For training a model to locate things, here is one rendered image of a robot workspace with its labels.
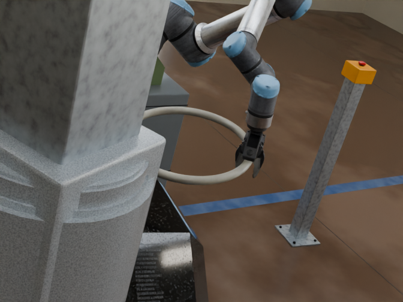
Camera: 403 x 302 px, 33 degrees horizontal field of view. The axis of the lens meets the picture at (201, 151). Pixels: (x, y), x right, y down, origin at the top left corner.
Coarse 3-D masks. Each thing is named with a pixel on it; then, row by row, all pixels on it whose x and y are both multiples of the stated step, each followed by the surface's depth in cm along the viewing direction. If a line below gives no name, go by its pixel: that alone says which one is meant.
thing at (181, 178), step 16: (160, 112) 264; (176, 112) 267; (192, 112) 268; (208, 112) 268; (240, 128) 261; (160, 176) 230; (176, 176) 229; (192, 176) 230; (208, 176) 231; (224, 176) 233
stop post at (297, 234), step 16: (352, 64) 351; (352, 80) 350; (368, 80) 352; (352, 96) 356; (336, 112) 364; (352, 112) 362; (336, 128) 364; (320, 144) 376; (336, 144) 370; (320, 160) 376; (320, 176) 377; (304, 192) 388; (320, 192) 384; (304, 208) 388; (288, 224) 408; (304, 224) 392; (288, 240) 392; (304, 240) 396
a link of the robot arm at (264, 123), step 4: (248, 112) 238; (248, 116) 238; (252, 116) 236; (272, 116) 238; (248, 120) 238; (252, 120) 237; (256, 120) 236; (260, 120) 236; (264, 120) 236; (268, 120) 237; (248, 124) 239; (252, 124) 237; (256, 124) 237; (260, 124) 236; (264, 124) 237; (268, 124) 238; (260, 128) 237; (264, 128) 238
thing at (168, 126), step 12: (168, 84) 327; (156, 96) 314; (168, 96) 317; (180, 96) 321; (144, 120) 317; (156, 120) 321; (168, 120) 325; (180, 120) 329; (156, 132) 325; (168, 132) 329; (168, 144) 333; (168, 156) 337; (168, 168) 341
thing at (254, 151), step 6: (252, 132) 241; (258, 132) 241; (252, 138) 240; (258, 138) 240; (246, 144) 239; (252, 144) 239; (258, 144) 239; (246, 150) 238; (252, 150) 238; (246, 156) 237; (252, 156) 237
